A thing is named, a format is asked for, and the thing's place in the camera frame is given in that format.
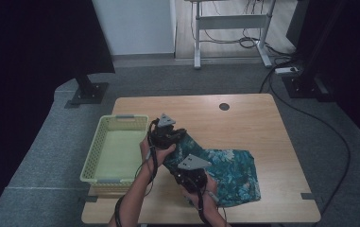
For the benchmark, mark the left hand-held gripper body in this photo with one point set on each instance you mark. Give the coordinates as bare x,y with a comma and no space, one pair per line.
166,121

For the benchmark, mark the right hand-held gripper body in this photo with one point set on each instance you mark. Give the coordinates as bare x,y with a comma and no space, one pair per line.
193,162

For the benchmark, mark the teal floral shirt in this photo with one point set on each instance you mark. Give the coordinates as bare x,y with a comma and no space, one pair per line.
234,176

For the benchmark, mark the green plastic basket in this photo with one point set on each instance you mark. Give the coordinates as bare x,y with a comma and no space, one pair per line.
90,164

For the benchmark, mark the person's left hand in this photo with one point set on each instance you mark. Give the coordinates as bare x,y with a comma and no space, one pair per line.
162,154

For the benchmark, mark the person's right hand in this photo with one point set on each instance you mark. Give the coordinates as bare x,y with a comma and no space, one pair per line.
210,192

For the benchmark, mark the black stand base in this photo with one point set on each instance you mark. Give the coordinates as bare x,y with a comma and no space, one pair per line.
303,88
89,93

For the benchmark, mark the grey tape strip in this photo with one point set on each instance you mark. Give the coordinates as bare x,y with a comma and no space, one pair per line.
91,199
308,196

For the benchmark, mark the white power strip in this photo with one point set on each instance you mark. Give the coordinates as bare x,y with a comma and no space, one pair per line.
286,70

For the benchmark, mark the black curtain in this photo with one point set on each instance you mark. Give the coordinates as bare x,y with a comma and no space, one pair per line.
357,47
42,31

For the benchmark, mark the white desk frame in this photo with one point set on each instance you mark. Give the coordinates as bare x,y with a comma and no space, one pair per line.
231,22

